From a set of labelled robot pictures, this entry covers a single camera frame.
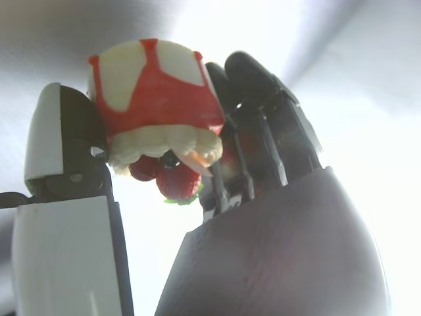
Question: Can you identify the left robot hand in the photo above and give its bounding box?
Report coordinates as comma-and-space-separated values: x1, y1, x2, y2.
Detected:
0, 50, 395, 316

